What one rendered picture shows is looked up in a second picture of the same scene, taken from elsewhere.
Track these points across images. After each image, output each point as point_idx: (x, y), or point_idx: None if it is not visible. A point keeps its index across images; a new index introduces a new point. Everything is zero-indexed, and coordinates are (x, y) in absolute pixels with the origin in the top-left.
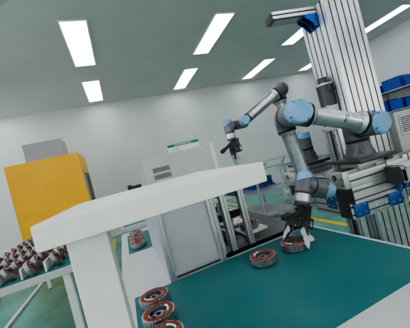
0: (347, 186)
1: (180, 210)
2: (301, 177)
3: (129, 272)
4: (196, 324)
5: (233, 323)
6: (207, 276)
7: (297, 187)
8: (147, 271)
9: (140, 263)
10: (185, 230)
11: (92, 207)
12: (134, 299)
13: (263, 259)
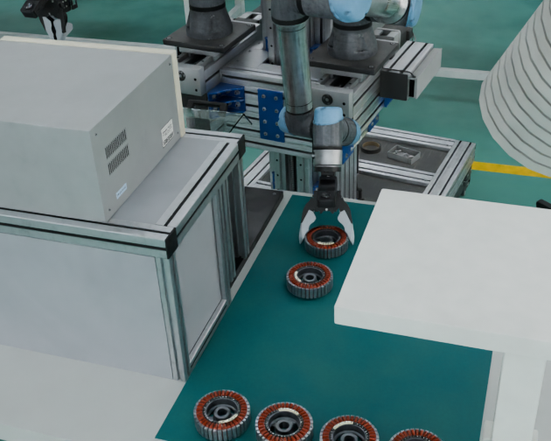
0: (351, 115)
1: (189, 235)
2: (332, 120)
3: (4, 408)
4: (347, 409)
5: (393, 384)
6: (243, 342)
7: (324, 140)
8: (64, 386)
9: None
10: (193, 272)
11: None
12: (155, 438)
13: (324, 283)
